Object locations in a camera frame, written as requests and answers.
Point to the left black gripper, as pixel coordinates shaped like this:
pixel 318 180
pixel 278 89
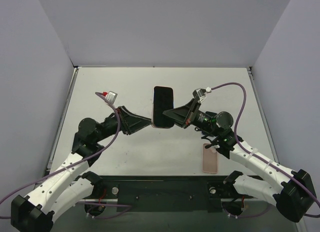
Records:
pixel 122 120

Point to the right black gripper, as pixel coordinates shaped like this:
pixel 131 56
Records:
pixel 192 113

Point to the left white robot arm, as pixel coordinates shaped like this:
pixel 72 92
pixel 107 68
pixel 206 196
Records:
pixel 72 181

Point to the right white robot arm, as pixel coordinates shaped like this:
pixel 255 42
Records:
pixel 291 192

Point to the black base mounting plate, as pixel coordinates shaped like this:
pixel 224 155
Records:
pixel 167 193

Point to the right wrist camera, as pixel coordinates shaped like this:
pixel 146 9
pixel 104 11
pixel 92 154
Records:
pixel 200 94

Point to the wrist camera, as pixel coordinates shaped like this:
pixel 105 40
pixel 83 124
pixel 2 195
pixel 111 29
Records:
pixel 110 97
pixel 200 94

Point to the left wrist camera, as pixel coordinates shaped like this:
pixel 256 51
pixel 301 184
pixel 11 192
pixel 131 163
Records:
pixel 110 97

